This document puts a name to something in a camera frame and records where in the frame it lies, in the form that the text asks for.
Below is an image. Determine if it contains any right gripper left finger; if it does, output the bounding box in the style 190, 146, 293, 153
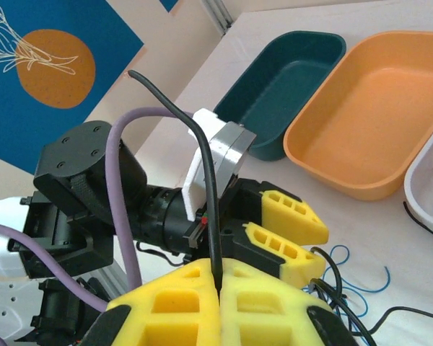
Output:
81, 257, 222, 346

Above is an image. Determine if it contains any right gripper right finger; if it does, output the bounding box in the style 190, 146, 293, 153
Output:
219, 257, 359, 346

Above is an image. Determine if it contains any thin black cable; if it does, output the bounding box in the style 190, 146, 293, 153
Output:
128, 69, 225, 293
308, 200, 433, 346

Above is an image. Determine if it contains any thin light blue cable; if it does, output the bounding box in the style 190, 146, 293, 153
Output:
324, 244, 393, 319

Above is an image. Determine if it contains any white plastic bin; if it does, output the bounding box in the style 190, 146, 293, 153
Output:
403, 115, 433, 247

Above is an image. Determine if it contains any blue poster orange oval plant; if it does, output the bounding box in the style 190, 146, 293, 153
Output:
0, 0, 145, 170

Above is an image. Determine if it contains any dark green plastic bin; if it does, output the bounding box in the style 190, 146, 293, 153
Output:
212, 30, 347, 161

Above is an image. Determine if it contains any orange plastic bin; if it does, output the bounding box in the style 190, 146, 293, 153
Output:
283, 31, 433, 202

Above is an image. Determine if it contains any blue poster strip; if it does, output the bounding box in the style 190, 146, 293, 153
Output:
158, 0, 181, 14

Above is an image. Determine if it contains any thin black gripper wire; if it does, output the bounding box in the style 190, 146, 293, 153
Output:
135, 240, 188, 267

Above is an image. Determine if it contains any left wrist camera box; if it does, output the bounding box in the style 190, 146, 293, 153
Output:
182, 107, 258, 223

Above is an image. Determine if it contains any aluminium corner post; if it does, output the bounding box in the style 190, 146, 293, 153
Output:
200, 0, 235, 37

